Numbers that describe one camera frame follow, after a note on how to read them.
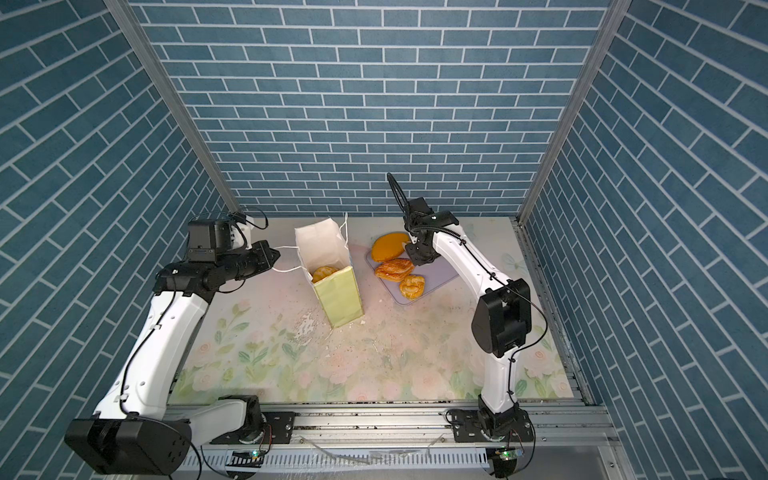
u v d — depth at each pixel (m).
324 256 0.94
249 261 0.63
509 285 0.51
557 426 0.76
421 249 0.74
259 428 0.71
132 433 0.36
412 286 0.96
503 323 0.50
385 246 1.05
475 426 0.74
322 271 0.96
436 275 1.01
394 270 1.01
